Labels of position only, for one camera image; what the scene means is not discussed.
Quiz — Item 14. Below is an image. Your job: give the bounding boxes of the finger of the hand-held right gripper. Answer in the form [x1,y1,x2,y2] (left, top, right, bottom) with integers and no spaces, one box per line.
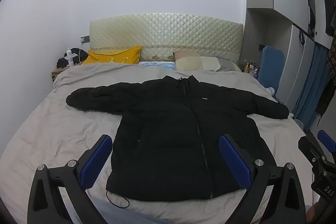
[298,135,327,163]
[317,130,336,154]

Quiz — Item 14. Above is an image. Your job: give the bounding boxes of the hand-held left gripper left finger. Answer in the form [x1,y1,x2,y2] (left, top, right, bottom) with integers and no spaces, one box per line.
[27,134,113,224]

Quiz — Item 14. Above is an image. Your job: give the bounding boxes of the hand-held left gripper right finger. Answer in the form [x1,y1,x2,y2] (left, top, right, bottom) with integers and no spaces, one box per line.
[219,134,307,224]

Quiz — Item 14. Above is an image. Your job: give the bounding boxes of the black puffer jacket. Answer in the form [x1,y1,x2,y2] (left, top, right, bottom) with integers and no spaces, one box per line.
[66,75,290,210]

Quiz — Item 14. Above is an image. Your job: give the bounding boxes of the black hanging clothes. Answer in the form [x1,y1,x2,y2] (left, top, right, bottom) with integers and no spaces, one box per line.
[299,0,336,43]

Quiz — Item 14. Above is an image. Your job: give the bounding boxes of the bed with grey sheet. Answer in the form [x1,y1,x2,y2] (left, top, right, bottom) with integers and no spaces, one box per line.
[0,61,315,224]

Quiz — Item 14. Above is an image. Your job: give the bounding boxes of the blue curtain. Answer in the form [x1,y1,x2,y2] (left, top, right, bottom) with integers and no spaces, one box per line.
[293,44,331,132]

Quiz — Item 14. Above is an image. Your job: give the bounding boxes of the patterned hanging garment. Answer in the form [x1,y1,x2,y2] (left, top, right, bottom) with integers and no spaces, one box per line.
[315,38,336,119]

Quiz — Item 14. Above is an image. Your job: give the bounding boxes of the blue padded board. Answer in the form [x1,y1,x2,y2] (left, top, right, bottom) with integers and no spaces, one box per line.
[259,46,285,94]

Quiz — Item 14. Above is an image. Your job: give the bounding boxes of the wooden nightstand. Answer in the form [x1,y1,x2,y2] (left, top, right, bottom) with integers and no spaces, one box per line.
[51,68,70,83]

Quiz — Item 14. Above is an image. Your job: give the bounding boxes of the group of small bottles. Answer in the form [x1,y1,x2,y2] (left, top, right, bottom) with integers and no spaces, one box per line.
[240,59,260,77]

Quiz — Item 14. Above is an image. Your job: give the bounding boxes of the grey pillow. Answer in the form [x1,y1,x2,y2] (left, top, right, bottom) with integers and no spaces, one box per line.
[210,56,240,72]

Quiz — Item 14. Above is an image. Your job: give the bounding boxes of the black bag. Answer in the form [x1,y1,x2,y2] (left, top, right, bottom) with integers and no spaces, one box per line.
[56,48,89,69]

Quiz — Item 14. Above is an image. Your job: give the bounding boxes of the yellow pillow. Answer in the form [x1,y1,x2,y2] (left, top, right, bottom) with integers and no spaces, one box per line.
[81,46,143,65]

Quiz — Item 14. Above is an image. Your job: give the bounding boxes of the beige patchwork pillow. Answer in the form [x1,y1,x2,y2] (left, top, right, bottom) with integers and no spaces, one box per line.
[174,50,221,72]

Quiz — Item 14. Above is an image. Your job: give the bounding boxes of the light blue cloth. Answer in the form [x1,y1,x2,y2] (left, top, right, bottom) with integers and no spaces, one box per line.
[139,61,176,71]

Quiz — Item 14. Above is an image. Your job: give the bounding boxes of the white wardrobe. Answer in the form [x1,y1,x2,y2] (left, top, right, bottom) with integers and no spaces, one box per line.
[244,0,336,135]

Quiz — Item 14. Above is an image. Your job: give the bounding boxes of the cream quilted headboard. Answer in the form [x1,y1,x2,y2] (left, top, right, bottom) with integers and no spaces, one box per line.
[89,13,243,63]

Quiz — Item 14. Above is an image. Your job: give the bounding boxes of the white cable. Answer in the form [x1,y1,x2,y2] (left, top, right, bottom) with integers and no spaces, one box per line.
[70,49,82,66]

